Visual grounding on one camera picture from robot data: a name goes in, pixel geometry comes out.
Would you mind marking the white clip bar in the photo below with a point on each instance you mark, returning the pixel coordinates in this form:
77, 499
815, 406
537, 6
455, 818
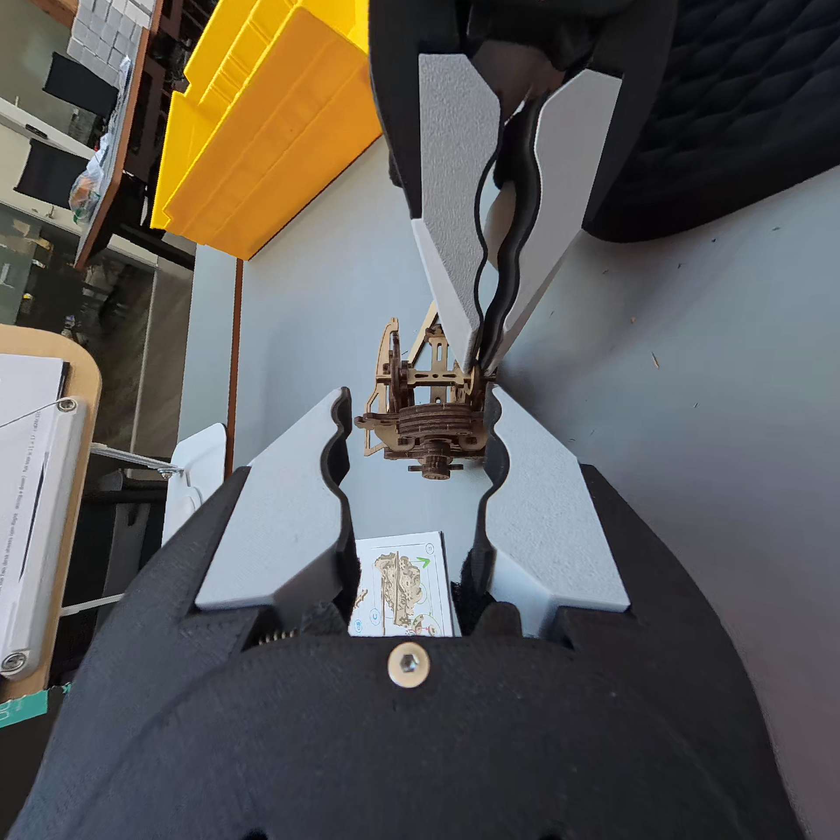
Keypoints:
47, 525

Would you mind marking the clear plastic bag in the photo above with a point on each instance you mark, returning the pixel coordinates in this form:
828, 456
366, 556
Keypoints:
88, 190

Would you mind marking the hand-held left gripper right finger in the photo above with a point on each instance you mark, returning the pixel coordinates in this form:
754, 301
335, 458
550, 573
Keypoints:
558, 531

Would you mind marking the wooden mechanical model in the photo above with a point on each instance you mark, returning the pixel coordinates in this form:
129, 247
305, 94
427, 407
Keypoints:
433, 426

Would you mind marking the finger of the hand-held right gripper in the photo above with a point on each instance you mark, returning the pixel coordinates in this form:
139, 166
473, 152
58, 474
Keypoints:
453, 197
564, 170

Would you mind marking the assembly instruction booklet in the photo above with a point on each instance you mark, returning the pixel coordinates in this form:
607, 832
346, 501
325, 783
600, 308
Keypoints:
400, 577

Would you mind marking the black chair back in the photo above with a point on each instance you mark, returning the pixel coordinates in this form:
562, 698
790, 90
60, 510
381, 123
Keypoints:
52, 174
79, 85

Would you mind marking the black honeycomb cushion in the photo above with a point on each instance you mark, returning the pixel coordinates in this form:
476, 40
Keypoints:
754, 98

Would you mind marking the grey desk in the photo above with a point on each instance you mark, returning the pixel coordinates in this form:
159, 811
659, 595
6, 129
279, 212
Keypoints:
656, 394

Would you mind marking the printed paper sheet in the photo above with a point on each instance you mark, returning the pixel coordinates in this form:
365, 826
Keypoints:
26, 459

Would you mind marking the black and teal kit box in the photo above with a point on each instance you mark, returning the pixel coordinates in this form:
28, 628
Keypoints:
23, 709

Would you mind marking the white plastic plate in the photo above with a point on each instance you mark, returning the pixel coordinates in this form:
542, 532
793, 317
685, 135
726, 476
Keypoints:
197, 472

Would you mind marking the yellow plastic bin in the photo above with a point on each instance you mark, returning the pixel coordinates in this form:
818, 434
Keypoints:
262, 131

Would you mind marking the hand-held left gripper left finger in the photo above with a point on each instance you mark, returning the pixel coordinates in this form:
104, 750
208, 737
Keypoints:
275, 531

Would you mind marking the stack of grey blocks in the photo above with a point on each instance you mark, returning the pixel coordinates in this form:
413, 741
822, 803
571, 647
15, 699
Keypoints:
111, 33

